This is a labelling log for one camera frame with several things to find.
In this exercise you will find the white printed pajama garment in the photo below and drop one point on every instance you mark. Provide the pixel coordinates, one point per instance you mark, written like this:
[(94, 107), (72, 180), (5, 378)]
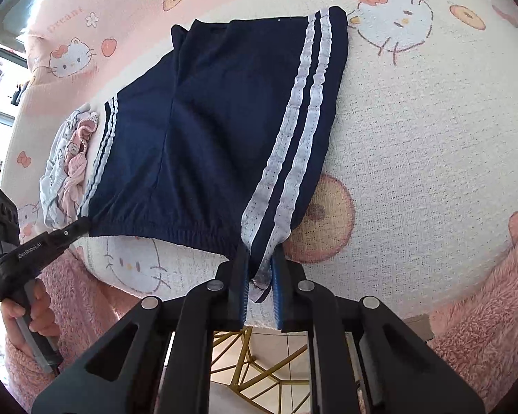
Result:
[(54, 172)]

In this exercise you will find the navy shorts with white stripes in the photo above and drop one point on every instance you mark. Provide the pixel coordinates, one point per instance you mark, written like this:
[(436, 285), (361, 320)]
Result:
[(207, 138)]

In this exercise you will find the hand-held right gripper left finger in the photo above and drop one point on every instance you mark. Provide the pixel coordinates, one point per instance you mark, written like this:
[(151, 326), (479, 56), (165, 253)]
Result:
[(241, 287)]

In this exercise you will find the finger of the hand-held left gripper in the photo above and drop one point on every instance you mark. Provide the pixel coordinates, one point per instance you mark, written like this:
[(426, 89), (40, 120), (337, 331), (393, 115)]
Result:
[(71, 230)]

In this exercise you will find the person's left hand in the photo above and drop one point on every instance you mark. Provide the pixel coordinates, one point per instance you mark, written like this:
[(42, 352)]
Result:
[(43, 310)]

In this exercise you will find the person's pink fluffy robe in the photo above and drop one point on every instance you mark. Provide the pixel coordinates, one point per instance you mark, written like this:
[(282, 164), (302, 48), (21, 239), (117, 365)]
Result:
[(492, 310)]

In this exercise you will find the person's left forearm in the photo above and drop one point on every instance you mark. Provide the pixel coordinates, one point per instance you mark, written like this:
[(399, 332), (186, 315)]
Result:
[(95, 293)]

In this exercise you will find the pink printed pajama garment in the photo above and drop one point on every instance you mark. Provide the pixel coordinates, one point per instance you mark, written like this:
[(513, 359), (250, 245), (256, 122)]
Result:
[(75, 181)]

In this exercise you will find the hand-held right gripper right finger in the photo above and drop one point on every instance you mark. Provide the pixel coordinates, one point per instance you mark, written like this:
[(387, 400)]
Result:
[(278, 287)]

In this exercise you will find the cat print blanket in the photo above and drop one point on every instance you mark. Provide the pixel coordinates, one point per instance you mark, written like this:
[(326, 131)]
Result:
[(414, 138)]

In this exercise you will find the gold metal table frame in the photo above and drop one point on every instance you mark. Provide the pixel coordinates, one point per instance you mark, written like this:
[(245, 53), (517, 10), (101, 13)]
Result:
[(241, 353)]

